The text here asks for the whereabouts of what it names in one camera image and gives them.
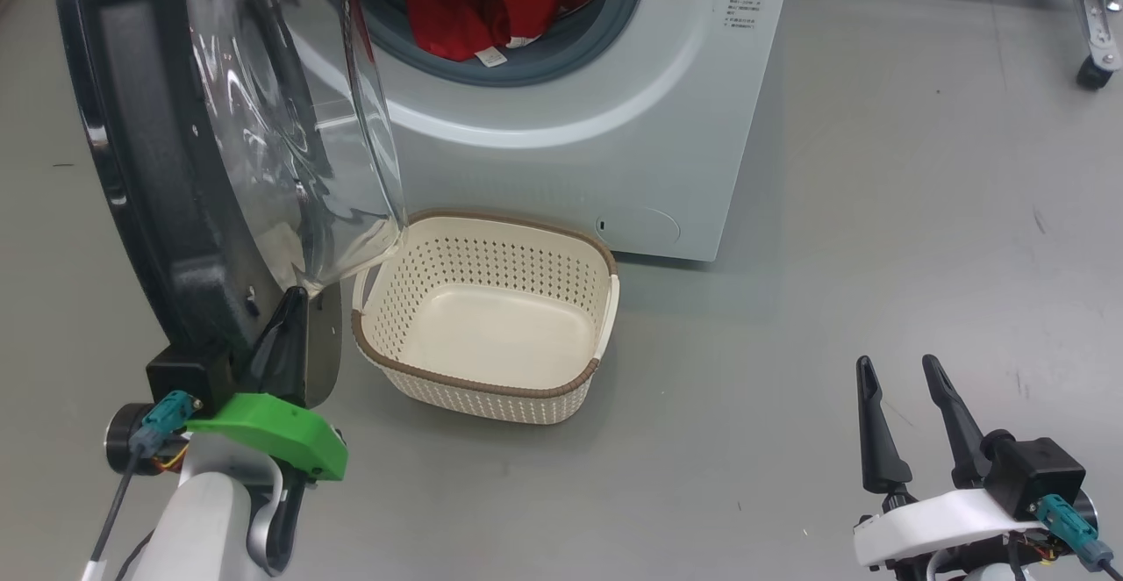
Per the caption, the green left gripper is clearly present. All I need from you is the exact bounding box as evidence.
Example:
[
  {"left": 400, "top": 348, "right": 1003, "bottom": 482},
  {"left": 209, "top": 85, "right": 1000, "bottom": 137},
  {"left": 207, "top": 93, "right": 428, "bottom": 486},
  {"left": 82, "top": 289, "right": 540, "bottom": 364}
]
[{"left": 184, "top": 287, "right": 349, "bottom": 484}]

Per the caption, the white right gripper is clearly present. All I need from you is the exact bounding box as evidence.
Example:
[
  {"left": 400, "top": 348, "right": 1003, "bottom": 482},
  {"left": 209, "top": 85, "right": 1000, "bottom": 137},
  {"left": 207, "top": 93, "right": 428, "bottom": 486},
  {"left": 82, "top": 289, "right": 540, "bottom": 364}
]
[{"left": 853, "top": 353, "right": 1045, "bottom": 571}]

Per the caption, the round glass washing machine door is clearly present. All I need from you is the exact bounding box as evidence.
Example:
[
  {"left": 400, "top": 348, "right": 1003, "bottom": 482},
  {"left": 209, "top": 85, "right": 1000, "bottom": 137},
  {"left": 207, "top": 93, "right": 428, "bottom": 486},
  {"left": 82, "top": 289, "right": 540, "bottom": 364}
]
[{"left": 51, "top": 0, "right": 409, "bottom": 411}]

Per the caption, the cream perforated laundry basket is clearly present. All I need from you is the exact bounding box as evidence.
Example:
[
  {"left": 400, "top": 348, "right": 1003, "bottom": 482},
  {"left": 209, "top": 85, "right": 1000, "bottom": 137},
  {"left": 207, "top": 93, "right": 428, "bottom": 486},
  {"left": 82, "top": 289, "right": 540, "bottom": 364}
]
[{"left": 351, "top": 209, "right": 621, "bottom": 426}]

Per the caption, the white front-load washing machine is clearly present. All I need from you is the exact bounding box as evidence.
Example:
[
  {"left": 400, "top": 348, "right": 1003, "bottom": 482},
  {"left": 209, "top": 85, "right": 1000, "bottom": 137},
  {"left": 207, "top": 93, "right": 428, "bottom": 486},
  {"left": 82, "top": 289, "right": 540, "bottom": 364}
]
[{"left": 290, "top": 0, "right": 798, "bottom": 263}]

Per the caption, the black caster wheel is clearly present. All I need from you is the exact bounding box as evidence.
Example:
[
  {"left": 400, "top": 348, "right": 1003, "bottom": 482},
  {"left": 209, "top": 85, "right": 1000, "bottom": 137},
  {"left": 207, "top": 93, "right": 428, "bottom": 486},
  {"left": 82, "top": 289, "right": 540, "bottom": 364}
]
[{"left": 1077, "top": 54, "right": 1115, "bottom": 92}]

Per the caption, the metal wheeled cart leg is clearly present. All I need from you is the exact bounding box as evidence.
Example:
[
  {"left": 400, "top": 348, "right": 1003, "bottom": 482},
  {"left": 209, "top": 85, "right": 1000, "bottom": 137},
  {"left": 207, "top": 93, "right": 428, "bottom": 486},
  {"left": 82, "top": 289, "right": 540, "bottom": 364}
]
[{"left": 1072, "top": 0, "right": 1123, "bottom": 68}]

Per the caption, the left teal plug camera cable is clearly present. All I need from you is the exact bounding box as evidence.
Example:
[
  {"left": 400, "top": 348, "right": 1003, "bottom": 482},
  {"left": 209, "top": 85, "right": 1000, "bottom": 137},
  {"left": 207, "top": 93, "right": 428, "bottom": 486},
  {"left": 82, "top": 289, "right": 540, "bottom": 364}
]
[{"left": 81, "top": 390, "right": 197, "bottom": 581}]

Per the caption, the teal plug camera cable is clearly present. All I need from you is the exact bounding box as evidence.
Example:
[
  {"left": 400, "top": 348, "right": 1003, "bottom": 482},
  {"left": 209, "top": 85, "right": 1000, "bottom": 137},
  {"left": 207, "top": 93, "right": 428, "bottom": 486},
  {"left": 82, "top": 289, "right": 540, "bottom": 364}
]
[
  {"left": 81, "top": 390, "right": 197, "bottom": 581},
  {"left": 1035, "top": 493, "right": 1123, "bottom": 581}
]

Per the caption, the right teal plug camera cable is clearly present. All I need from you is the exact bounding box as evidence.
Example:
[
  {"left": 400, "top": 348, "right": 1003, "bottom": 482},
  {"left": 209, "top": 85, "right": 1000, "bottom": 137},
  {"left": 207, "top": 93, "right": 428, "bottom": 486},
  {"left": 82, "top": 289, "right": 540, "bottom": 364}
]
[{"left": 1035, "top": 493, "right": 1123, "bottom": 581}]

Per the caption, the left thin black braided cable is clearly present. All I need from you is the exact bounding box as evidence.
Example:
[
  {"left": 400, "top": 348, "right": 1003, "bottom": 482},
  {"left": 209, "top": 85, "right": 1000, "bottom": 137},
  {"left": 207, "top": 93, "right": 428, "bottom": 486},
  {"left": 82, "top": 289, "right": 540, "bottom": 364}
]
[{"left": 112, "top": 528, "right": 157, "bottom": 581}]

